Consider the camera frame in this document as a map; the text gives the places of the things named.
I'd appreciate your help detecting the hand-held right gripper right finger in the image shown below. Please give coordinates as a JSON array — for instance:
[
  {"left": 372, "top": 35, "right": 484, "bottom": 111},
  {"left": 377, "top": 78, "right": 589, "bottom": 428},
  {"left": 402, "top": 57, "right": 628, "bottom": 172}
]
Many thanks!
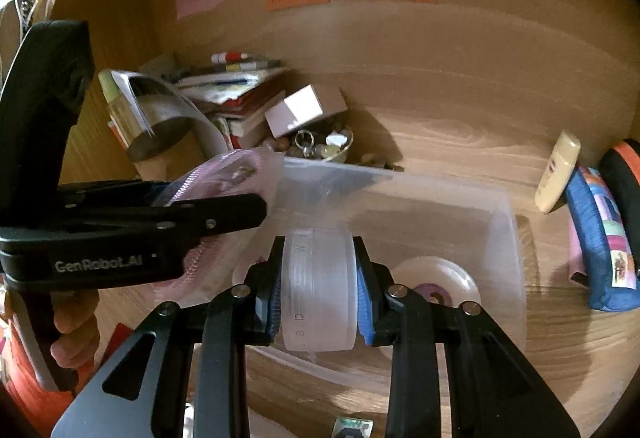
[{"left": 352, "top": 236, "right": 583, "bottom": 438}]

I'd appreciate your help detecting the person's left hand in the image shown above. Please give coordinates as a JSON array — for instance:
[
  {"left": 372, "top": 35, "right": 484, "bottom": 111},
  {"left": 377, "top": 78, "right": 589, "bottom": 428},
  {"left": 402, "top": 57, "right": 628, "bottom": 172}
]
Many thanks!
[{"left": 50, "top": 290, "right": 101, "bottom": 370}]

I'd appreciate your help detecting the clear tape roll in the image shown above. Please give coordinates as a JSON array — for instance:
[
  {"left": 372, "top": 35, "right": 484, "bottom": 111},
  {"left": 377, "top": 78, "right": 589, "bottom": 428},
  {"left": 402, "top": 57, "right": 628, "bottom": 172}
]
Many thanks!
[{"left": 279, "top": 227, "right": 361, "bottom": 353}]

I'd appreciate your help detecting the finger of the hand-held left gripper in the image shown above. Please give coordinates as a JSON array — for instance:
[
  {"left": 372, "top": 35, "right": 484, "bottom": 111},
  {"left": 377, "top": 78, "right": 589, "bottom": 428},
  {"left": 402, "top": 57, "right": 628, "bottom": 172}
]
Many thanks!
[
  {"left": 57, "top": 180, "right": 173, "bottom": 209},
  {"left": 60, "top": 194, "right": 268, "bottom": 249}
]

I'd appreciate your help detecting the clear plastic container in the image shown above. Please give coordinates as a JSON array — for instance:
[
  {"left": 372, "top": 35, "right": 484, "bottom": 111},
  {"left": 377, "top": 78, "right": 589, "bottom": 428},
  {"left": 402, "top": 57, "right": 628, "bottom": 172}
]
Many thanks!
[{"left": 232, "top": 157, "right": 527, "bottom": 371}]

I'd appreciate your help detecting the blue patchwork pencil case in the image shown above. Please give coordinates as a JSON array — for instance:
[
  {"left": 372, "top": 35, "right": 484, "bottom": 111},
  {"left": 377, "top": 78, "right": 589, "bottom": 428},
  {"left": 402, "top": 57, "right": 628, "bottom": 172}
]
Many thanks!
[{"left": 565, "top": 167, "right": 637, "bottom": 311}]

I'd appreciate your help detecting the yellow marker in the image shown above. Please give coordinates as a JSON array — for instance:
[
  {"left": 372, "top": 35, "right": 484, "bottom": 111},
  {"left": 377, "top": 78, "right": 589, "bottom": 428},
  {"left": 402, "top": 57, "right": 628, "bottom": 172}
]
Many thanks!
[{"left": 225, "top": 60, "right": 282, "bottom": 72}]

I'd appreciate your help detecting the orange cloth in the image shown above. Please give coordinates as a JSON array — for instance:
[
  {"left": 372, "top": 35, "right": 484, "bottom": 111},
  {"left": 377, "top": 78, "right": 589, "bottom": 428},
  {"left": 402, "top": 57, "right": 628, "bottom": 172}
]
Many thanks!
[{"left": 0, "top": 322, "right": 135, "bottom": 438}]

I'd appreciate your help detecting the white tape roll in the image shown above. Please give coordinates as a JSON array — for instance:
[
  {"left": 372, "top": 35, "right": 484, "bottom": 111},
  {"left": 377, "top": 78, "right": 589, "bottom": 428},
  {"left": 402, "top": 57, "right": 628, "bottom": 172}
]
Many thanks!
[{"left": 387, "top": 255, "right": 483, "bottom": 319}]

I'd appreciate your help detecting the white cardboard box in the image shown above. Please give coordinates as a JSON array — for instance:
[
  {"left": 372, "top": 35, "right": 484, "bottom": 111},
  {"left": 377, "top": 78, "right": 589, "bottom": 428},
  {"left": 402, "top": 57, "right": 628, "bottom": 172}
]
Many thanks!
[{"left": 265, "top": 84, "right": 349, "bottom": 139}]

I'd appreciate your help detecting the small printed card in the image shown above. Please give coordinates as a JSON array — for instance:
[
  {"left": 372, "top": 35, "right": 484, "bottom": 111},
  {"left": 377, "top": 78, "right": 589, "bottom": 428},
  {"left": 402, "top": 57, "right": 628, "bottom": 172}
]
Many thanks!
[{"left": 332, "top": 415, "right": 375, "bottom": 438}]

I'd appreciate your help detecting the bowl of trinkets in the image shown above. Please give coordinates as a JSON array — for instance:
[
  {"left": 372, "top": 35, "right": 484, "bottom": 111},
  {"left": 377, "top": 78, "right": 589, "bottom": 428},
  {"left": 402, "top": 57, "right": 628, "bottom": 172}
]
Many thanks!
[{"left": 277, "top": 125, "right": 355, "bottom": 165}]

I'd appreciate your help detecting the black case with orange trim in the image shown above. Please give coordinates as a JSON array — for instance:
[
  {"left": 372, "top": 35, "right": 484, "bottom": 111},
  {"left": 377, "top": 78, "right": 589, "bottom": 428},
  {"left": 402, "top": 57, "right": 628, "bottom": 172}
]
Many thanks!
[{"left": 597, "top": 140, "right": 640, "bottom": 279}]

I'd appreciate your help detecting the pink zipper pouch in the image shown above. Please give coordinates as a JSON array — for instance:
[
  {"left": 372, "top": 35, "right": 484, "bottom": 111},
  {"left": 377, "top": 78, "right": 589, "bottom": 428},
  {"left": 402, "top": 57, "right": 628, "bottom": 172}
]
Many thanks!
[{"left": 150, "top": 149, "right": 282, "bottom": 299}]

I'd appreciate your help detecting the stack of books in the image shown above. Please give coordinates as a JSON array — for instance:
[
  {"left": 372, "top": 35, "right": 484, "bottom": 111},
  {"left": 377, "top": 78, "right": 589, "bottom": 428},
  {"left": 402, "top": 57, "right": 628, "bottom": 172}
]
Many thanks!
[{"left": 140, "top": 52, "right": 290, "bottom": 153}]

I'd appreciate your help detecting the silver round tin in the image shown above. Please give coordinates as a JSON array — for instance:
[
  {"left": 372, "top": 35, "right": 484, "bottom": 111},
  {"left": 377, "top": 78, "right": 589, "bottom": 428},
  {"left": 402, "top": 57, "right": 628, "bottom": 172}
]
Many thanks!
[{"left": 97, "top": 70, "right": 195, "bottom": 163}]

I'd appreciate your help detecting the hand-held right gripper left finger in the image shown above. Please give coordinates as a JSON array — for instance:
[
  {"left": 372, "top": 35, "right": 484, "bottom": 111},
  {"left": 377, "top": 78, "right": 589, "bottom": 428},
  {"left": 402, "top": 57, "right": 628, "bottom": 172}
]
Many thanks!
[{"left": 50, "top": 236, "right": 286, "bottom": 438}]

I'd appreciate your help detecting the cream tube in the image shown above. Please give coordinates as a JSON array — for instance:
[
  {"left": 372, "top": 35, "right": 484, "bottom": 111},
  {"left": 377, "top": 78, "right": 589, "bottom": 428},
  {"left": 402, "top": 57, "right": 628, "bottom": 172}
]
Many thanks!
[{"left": 534, "top": 130, "right": 582, "bottom": 215}]

